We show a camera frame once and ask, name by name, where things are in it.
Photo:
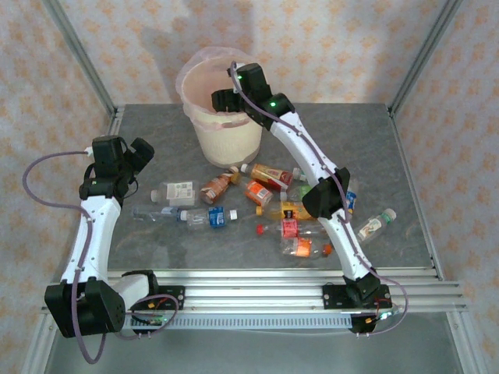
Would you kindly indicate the clear bottle white label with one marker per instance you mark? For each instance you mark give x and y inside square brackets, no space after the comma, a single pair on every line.
[179,192]

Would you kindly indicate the clear water bottle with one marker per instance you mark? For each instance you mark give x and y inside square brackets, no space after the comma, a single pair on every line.
[156,213]

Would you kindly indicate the brown coffee bottle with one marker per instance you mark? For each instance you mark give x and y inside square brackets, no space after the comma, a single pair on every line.
[214,189]

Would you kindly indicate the clear bottle blue label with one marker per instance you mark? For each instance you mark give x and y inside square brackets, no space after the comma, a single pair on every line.
[216,217]

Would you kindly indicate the yellow orange juice bottle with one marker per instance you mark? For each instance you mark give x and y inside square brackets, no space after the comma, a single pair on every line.
[290,211]

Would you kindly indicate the clear bottle red label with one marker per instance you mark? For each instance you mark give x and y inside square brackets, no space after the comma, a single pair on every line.
[289,228]

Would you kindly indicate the blue white label bottle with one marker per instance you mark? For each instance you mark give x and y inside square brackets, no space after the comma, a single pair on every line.
[352,198]

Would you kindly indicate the clear bottle orange label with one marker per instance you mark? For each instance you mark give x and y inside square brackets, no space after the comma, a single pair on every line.
[304,248]

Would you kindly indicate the white label bottle green cap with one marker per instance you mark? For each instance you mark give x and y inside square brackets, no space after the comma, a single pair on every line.
[372,228]

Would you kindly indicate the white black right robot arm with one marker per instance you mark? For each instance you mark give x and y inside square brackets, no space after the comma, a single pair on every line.
[300,144]

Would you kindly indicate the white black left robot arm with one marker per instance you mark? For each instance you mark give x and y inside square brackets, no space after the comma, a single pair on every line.
[93,233]

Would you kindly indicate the cream plastic bin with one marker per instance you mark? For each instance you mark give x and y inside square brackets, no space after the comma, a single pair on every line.
[230,144]

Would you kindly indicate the small circuit board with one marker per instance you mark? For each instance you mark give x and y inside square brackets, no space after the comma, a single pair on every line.
[155,319]
[386,315]

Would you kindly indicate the aluminium table edge rail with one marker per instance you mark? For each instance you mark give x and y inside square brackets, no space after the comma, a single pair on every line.
[406,156]
[117,121]

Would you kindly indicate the aluminium frame post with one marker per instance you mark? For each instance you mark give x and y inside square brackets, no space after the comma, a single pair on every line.
[80,50]
[425,50]

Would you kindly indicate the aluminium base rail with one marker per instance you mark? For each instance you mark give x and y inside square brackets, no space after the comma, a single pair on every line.
[253,290]

